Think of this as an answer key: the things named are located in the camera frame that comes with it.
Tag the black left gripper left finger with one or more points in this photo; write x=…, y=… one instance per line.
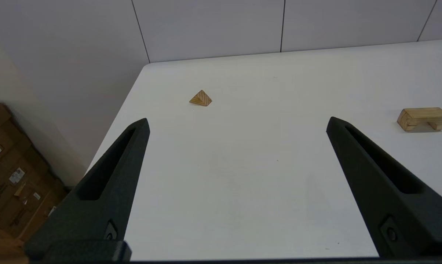
x=105, y=200

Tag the triangular wooden building block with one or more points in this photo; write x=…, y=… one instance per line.
x=201, y=99

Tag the cardboard box with white label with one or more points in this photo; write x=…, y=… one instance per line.
x=8, y=146
x=33, y=198

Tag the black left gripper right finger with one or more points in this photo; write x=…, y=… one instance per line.
x=397, y=212

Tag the small plain cardboard box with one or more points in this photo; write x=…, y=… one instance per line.
x=0, y=242

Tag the arched wooden building block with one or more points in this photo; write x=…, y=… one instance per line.
x=422, y=114

